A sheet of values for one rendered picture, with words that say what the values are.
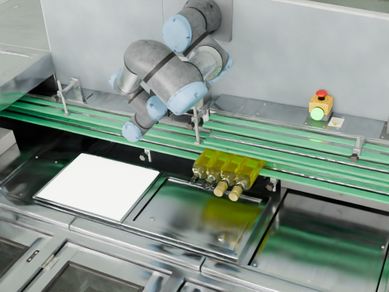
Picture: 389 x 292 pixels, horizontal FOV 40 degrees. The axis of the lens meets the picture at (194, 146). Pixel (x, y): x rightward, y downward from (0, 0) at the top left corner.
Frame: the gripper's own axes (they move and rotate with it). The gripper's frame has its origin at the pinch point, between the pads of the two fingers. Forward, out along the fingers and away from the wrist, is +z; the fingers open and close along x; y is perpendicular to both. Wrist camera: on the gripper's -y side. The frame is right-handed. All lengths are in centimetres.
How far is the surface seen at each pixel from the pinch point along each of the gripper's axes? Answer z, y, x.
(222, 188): -30.6, 19.4, 33.3
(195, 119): -12.9, 5.6, 14.9
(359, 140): -12, 0, 75
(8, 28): 25, 4, -110
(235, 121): -6.6, 7.5, 28.5
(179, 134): -8.2, 18.2, 4.8
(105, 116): -6.9, 19.4, -32.3
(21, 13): 44, 4, -118
